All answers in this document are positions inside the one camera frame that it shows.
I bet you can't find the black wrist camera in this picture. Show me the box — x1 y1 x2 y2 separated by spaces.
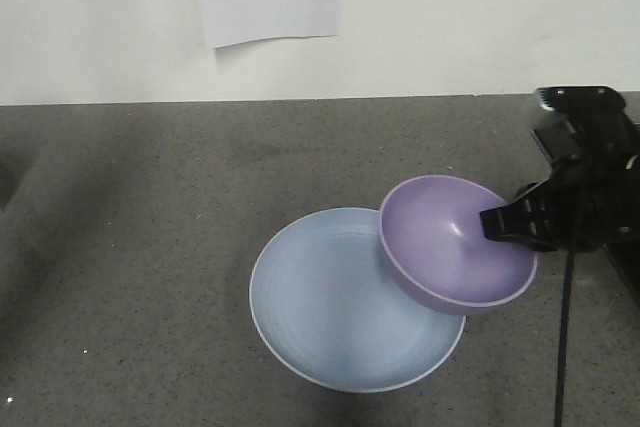
533 86 634 165

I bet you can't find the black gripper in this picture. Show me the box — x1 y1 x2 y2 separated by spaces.
479 112 639 252

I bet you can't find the light blue plate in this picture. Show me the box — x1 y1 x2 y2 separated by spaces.
248 207 466 394

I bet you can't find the purple plastic bowl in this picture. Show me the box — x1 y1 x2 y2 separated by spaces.
379 175 538 316

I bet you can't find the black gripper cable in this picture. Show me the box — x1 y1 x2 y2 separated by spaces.
553 186 584 427

